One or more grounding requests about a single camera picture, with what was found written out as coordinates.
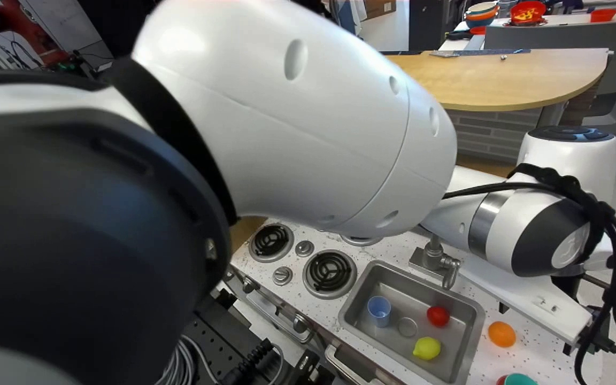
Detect orange ball toy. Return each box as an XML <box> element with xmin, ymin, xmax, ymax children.
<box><xmin>485</xmin><ymin>320</ymin><xmax>520</xmax><ymax>352</ymax></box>

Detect round grey stove knob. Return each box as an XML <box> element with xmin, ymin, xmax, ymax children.
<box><xmin>294</xmin><ymin>238</ymin><xmax>319</xmax><ymax>260</ymax></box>
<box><xmin>271</xmin><ymin>264</ymin><xmax>297</xmax><ymax>290</ymax></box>

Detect black spiral stove burner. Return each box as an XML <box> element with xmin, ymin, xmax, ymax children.
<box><xmin>337</xmin><ymin>232</ymin><xmax>385</xmax><ymax>250</ymax></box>
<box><xmin>245</xmin><ymin>220</ymin><xmax>297</xmax><ymax>266</ymax></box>
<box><xmin>300</xmin><ymin>249</ymin><xmax>361</xmax><ymax>302</ymax></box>

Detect blue toy cup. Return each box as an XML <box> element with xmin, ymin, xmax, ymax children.
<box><xmin>364</xmin><ymin>294</ymin><xmax>395</xmax><ymax>327</ymax></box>

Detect silver toy faucet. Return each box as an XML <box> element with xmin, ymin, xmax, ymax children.
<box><xmin>407</xmin><ymin>238</ymin><xmax>465</xmax><ymax>294</ymax></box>

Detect metal toy sink basin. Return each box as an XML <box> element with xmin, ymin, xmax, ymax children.
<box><xmin>335</xmin><ymin>260</ymin><xmax>489</xmax><ymax>385</ymax></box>

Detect yellow toy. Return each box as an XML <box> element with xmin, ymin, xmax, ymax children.
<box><xmin>410</xmin><ymin>337</ymin><xmax>444</xmax><ymax>364</ymax></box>

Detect teal and red toy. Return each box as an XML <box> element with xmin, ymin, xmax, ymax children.
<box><xmin>494</xmin><ymin>370</ymin><xmax>541</xmax><ymax>385</ymax></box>

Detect black perforated mounting board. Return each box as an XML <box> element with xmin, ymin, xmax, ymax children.
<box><xmin>178</xmin><ymin>291</ymin><xmax>340</xmax><ymax>385</ymax></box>

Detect stacked coloured bowls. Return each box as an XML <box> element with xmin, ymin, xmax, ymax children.
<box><xmin>463</xmin><ymin>0</ymin><xmax>503</xmax><ymax>30</ymax></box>

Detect red bowl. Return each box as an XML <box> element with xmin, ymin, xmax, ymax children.
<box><xmin>508</xmin><ymin>0</ymin><xmax>549</xmax><ymax>29</ymax></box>

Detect flat orange item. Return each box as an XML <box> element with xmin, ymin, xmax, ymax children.
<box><xmin>589</xmin><ymin>7</ymin><xmax>616</xmax><ymax>26</ymax></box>

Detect grey coiled cable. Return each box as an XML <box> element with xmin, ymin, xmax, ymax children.
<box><xmin>152</xmin><ymin>337</ymin><xmax>206</xmax><ymax>385</ymax></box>

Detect grey kitchen support post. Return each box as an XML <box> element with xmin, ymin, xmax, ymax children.
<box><xmin>534</xmin><ymin>103</ymin><xmax>571</xmax><ymax>134</ymax></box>

